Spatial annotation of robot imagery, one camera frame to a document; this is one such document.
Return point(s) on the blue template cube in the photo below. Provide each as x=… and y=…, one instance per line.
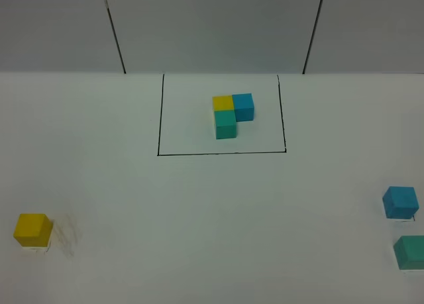
x=244, y=107

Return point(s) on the yellow template cube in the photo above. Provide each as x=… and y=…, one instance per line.
x=223, y=109

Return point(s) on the green template cube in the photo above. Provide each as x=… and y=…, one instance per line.
x=225, y=124

